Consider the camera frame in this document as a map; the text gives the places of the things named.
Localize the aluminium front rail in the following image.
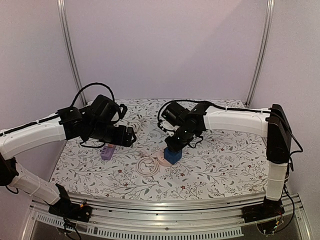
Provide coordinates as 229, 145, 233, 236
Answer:
21, 194, 313, 240

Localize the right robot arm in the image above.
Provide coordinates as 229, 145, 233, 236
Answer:
161, 100, 293, 218

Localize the floral table cloth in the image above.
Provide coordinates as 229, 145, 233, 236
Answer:
50, 99, 269, 202

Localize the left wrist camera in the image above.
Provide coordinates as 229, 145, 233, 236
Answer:
111, 103, 128, 125

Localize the pink round power socket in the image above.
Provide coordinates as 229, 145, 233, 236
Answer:
156, 150, 172, 167

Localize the aluminium frame post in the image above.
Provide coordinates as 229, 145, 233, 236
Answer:
245, 0, 275, 107
56, 0, 83, 91

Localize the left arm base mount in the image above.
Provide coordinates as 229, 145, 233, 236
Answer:
48, 183, 93, 223

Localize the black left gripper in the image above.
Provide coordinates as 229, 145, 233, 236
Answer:
88, 121, 137, 147

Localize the left aluminium frame post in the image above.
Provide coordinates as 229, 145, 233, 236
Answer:
56, 0, 83, 91

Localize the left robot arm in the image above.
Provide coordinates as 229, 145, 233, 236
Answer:
0, 95, 137, 217

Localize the white coiled power cable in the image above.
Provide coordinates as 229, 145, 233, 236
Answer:
124, 113, 148, 133

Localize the dark blue cube socket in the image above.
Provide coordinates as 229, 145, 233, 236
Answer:
163, 147, 182, 165

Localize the right aluminium frame post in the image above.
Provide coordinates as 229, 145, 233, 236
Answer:
245, 0, 275, 107

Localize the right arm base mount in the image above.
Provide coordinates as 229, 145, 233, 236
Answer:
241, 197, 285, 223

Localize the purple power strip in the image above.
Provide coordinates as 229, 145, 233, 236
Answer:
100, 145, 116, 161

